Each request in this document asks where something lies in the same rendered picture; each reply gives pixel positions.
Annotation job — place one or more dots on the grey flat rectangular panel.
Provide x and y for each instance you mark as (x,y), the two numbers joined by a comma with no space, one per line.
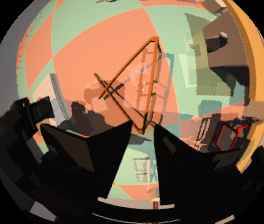
(255,108)

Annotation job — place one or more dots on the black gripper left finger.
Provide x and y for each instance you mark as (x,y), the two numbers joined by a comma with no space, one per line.
(101,154)

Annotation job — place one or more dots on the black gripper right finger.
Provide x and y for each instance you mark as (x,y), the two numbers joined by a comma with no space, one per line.
(179,166)

